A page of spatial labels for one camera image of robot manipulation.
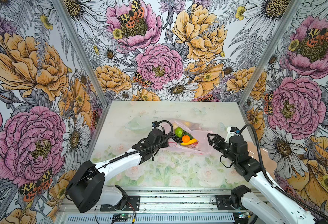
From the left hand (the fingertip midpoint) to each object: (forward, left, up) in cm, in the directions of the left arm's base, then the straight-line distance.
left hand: (165, 140), depth 85 cm
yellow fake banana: (+4, -17, -9) cm, 19 cm away
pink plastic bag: (-1, -21, -8) cm, 23 cm away
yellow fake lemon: (+17, -16, -6) cm, 24 cm away
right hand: (-5, -25, +6) cm, 26 cm away
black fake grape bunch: (+5, -8, -8) cm, 13 cm away
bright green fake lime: (+10, -9, -6) cm, 15 cm away
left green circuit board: (-37, +23, -13) cm, 45 cm away
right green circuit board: (-37, -39, -12) cm, 55 cm away
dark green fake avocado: (+8, -14, -5) cm, 17 cm away
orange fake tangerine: (+4, -13, -5) cm, 15 cm away
